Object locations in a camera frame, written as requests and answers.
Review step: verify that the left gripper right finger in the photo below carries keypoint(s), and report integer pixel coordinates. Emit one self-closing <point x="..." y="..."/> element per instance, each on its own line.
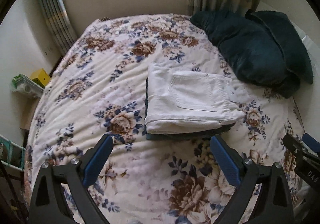
<point x="273" y="205"/>

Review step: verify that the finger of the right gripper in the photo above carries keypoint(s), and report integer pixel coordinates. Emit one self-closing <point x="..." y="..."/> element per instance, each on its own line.
<point x="312" y="143"/>
<point x="307" y="162"/>

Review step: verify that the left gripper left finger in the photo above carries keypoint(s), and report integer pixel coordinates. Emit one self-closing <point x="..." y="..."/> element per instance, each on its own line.
<point x="48" y="203"/>

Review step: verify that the white pants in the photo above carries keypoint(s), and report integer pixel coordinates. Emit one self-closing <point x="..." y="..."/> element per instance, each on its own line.
<point x="190" y="98"/>

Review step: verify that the teal shoe rack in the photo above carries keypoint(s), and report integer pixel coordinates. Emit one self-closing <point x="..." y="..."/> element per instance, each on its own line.
<point x="12" y="155"/>

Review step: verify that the rear dark teal pillow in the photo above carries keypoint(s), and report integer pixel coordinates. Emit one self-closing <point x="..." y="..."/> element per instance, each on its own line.
<point x="283" y="32"/>

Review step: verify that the cardboard box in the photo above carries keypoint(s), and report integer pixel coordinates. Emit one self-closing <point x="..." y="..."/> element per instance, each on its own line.
<point x="28" y="113"/>

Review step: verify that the folded dark denim jeans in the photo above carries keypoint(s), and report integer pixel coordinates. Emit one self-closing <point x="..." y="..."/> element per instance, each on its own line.
<point x="175" y="135"/>

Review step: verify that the plastic bag with green item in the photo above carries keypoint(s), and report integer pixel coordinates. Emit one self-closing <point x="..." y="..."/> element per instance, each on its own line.
<point x="26" y="86"/>

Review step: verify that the yellow box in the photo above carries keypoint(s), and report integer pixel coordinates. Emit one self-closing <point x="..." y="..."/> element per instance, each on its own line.
<point x="40" y="77"/>

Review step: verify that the left striped curtain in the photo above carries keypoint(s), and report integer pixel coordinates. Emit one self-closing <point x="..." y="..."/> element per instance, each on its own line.
<point x="58" y="24"/>

